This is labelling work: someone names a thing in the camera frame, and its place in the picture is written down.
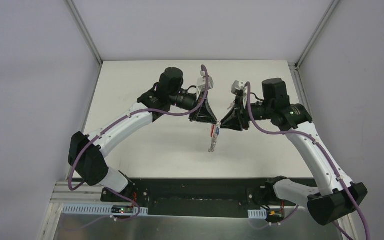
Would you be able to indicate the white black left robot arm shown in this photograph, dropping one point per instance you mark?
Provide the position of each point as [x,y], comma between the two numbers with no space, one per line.
[88,152]

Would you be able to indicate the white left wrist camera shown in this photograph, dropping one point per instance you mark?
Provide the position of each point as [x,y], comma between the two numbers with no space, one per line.
[201,84]

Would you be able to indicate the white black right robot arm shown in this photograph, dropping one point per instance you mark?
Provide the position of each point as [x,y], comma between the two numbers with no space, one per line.
[335,194]

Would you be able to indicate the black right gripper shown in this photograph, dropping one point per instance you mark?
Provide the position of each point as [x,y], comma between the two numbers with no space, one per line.
[242,113]

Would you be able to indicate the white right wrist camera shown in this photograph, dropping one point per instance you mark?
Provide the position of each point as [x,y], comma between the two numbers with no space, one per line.
[239,89]

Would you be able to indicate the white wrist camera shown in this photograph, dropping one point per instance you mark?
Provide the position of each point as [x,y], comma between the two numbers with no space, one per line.
[201,84]
[239,89]

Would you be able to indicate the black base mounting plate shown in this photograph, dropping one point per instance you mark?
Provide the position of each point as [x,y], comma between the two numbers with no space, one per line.
[201,197]

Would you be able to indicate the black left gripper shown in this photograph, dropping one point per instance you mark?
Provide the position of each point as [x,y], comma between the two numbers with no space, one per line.
[198,108]

